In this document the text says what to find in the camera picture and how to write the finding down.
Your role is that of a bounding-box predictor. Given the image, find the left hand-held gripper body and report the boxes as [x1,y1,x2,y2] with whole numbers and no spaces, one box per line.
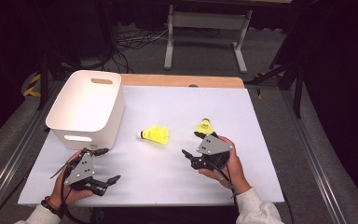
[62,147,108,197]

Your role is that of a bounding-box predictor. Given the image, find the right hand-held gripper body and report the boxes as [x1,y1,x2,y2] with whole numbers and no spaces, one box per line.
[189,133,232,171]

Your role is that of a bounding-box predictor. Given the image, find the yellow plastic shuttlecock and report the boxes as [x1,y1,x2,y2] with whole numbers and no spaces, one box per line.
[194,118,214,136]
[136,124,170,147]

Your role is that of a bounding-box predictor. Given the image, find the white plastic storage bin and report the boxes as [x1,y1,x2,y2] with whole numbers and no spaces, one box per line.
[45,69,126,151]

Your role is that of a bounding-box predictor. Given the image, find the person's left hand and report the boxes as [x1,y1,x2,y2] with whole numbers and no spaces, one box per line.
[48,150,94,209]

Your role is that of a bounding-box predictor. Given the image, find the person's right hand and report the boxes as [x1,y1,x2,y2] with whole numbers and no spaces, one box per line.
[198,135,252,195]

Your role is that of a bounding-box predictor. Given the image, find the white table mat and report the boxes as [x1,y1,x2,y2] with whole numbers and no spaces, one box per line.
[17,85,285,208]

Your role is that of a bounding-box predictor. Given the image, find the black tripod stand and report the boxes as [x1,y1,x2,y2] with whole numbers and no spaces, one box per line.
[245,46,306,119]
[36,52,85,111]

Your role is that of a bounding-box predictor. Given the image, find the yellow black hazard tape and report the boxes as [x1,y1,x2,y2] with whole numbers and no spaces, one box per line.
[22,73,42,98]

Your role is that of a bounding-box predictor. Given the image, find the grey metal stand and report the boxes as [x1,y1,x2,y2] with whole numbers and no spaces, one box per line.
[163,0,293,74]

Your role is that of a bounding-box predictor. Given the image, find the dark curtain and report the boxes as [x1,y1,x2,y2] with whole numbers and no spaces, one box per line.
[0,0,113,150]
[269,0,358,218]

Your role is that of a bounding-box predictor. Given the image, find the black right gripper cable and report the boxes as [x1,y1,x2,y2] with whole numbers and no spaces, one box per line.
[204,158,241,206]

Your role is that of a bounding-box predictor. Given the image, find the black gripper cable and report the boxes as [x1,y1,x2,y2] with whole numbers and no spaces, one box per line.
[59,167,88,224]
[204,158,241,206]

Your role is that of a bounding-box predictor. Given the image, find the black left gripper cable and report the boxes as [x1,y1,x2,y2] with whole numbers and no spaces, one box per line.
[59,167,88,224]

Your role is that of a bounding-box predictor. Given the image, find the dark beaded bracelet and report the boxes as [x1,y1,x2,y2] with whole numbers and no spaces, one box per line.
[40,195,63,218]

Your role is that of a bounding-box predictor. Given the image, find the aluminium floor rail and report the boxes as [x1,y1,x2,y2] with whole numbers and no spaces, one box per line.
[0,80,63,218]
[281,90,346,224]

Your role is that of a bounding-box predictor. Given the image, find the bundle of black floor cables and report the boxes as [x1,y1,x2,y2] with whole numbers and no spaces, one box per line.
[103,26,222,74]

